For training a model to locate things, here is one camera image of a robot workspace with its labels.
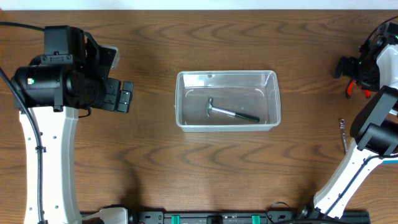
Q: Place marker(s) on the clear plastic container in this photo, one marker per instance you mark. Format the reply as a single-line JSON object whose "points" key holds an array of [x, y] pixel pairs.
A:
{"points": [[254, 92]]}

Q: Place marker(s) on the silver ring wrench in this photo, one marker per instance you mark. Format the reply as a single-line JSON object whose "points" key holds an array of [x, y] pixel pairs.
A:
{"points": [[343, 135]]}

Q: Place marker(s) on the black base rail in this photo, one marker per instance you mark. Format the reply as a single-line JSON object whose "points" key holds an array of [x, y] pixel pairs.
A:
{"points": [[224, 217]]}

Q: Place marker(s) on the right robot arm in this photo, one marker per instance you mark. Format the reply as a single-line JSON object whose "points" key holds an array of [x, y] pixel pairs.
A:
{"points": [[373, 136]]}

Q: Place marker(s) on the small steel hammer black grip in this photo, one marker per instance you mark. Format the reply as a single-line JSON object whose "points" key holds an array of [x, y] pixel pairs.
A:
{"points": [[210, 108]]}

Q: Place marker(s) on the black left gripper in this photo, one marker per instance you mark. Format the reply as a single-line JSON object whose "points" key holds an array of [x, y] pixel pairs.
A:
{"points": [[111, 94]]}

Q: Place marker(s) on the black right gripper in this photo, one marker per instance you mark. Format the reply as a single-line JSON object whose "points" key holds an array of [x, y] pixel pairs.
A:
{"points": [[372, 84]]}

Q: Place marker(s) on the blue white screw box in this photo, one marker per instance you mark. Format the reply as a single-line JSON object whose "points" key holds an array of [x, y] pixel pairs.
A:
{"points": [[390, 161]]}

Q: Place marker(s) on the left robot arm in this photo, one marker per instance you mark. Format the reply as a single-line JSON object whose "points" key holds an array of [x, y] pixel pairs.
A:
{"points": [[71, 75]]}

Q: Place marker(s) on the red handled pliers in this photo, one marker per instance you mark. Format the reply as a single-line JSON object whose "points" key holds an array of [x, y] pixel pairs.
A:
{"points": [[350, 86]]}

